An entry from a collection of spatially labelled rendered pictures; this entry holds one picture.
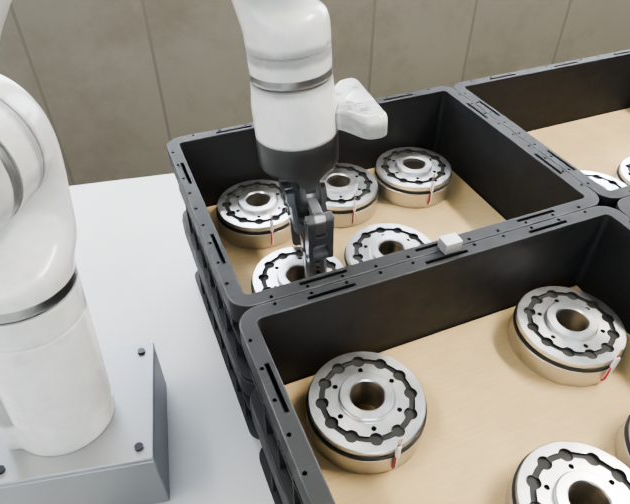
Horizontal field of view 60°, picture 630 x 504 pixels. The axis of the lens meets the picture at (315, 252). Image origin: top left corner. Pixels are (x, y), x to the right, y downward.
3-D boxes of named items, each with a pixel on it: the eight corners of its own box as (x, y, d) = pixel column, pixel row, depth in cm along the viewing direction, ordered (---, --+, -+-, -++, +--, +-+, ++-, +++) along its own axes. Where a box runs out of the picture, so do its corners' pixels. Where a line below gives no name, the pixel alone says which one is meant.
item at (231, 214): (229, 240, 63) (228, 236, 63) (209, 192, 70) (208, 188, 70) (310, 220, 66) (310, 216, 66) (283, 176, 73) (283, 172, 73)
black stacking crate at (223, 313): (246, 393, 53) (234, 314, 46) (181, 218, 74) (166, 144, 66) (569, 283, 64) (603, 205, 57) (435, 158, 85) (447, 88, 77)
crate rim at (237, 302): (235, 330, 47) (232, 311, 45) (167, 156, 67) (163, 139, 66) (600, 219, 58) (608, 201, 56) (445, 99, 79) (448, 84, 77)
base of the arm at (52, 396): (6, 465, 49) (-67, 334, 39) (22, 384, 56) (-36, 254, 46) (114, 446, 51) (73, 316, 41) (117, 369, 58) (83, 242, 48)
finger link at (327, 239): (302, 214, 48) (302, 249, 53) (308, 230, 47) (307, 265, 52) (332, 207, 49) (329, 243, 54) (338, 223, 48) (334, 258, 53)
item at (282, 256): (263, 325, 54) (262, 321, 53) (244, 258, 61) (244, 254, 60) (360, 306, 56) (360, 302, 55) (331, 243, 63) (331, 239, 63)
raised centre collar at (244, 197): (244, 219, 65) (244, 214, 65) (233, 196, 69) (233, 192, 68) (283, 209, 67) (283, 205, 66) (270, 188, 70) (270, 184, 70)
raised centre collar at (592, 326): (568, 349, 51) (570, 345, 50) (533, 313, 54) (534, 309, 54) (608, 333, 52) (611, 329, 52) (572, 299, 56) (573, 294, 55)
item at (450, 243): (444, 255, 50) (446, 245, 49) (436, 246, 51) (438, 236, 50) (461, 250, 51) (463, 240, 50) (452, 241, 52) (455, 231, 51)
